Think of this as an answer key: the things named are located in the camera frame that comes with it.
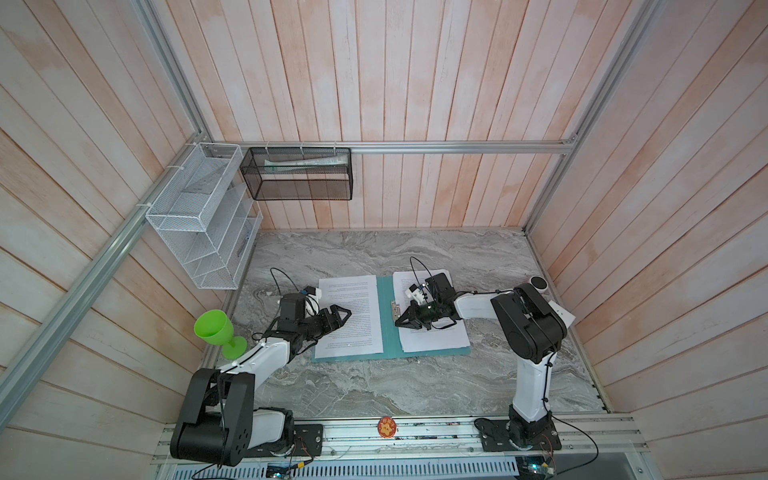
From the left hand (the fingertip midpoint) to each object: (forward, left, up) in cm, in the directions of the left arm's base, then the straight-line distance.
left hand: (343, 321), depth 88 cm
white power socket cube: (+4, -70, -4) cm, 70 cm away
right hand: (+3, -16, -6) cm, 18 cm away
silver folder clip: (+8, -16, -7) cm, 19 cm away
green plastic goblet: (-6, +33, +8) cm, 34 cm away
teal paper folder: (-1, -15, -8) cm, 16 cm away
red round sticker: (-27, -13, -7) cm, 30 cm away
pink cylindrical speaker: (+15, -65, -1) cm, 66 cm away
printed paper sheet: (0, -5, -7) cm, 9 cm away
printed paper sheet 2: (-3, -22, -6) cm, 22 cm away
